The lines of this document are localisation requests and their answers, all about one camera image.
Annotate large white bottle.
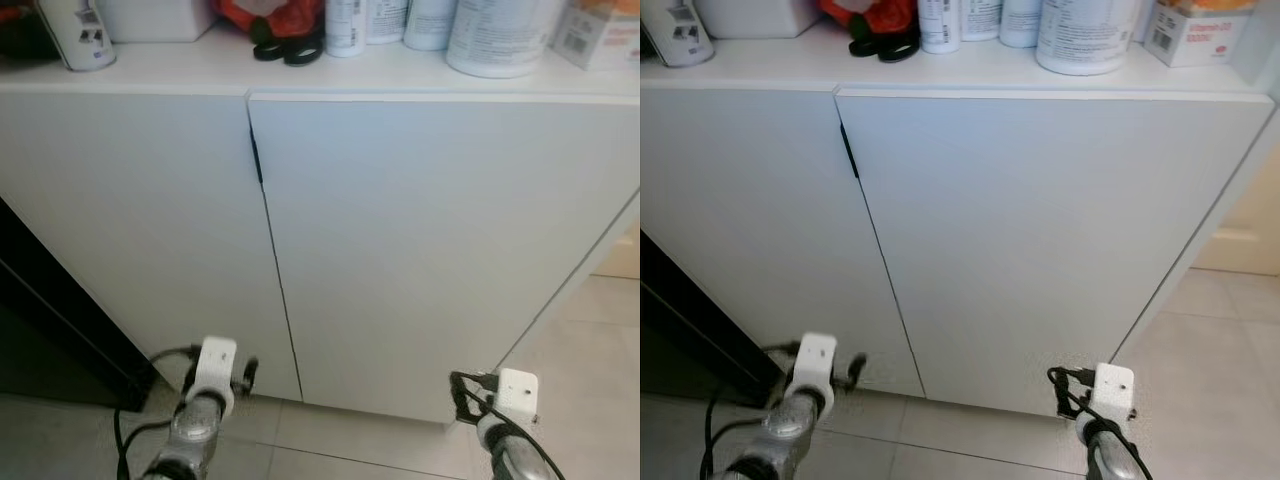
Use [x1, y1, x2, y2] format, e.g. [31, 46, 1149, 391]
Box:
[446, 0, 571, 80]
[1035, 0, 1146, 77]

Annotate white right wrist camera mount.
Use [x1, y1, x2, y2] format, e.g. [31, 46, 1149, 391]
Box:
[478, 368, 541, 426]
[1085, 362, 1138, 426]

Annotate white cabinet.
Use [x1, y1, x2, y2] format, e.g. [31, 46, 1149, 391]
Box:
[0, 20, 641, 426]
[640, 15, 1280, 416]

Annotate orange red bag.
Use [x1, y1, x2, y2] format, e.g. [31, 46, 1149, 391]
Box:
[815, 0, 921, 36]
[212, 0, 327, 41]

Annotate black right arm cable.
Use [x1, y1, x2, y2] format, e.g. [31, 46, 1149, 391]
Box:
[449, 370, 561, 480]
[1047, 366, 1156, 480]

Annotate small white bottle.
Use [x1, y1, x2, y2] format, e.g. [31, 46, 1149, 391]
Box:
[917, 0, 963, 55]
[364, 0, 410, 46]
[998, 0, 1046, 49]
[958, 0, 1004, 43]
[403, 0, 460, 53]
[324, 0, 369, 59]

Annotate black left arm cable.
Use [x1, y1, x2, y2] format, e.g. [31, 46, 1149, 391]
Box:
[700, 342, 801, 480]
[113, 345, 206, 480]

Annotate beige room door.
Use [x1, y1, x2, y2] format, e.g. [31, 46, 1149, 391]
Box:
[592, 225, 641, 281]
[1190, 140, 1280, 278]

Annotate black handled scissors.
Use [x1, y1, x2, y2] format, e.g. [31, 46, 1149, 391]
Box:
[848, 18, 921, 64]
[252, 22, 325, 68]

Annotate white plastic box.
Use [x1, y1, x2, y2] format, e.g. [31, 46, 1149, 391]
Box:
[692, 0, 823, 41]
[95, 0, 218, 44]

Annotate wide white cabinet door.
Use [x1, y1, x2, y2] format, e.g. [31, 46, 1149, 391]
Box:
[247, 92, 641, 426]
[835, 88, 1276, 416]

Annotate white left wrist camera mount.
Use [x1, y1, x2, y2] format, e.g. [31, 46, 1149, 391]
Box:
[783, 332, 839, 411]
[183, 337, 239, 416]

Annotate narrow white cabinet door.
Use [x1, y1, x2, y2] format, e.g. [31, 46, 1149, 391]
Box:
[640, 78, 926, 398]
[0, 85, 303, 403]

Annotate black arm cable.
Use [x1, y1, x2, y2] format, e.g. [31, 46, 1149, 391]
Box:
[700, 342, 801, 480]
[449, 370, 561, 480]
[113, 345, 206, 480]
[1047, 366, 1156, 480]

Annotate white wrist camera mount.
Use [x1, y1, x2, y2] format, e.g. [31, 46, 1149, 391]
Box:
[1085, 362, 1138, 426]
[183, 337, 239, 416]
[478, 368, 541, 426]
[783, 332, 839, 411]

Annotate white orange vitamin box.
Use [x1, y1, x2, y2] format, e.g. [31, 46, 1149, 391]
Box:
[1143, 0, 1256, 69]
[552, 0, 641, 72]

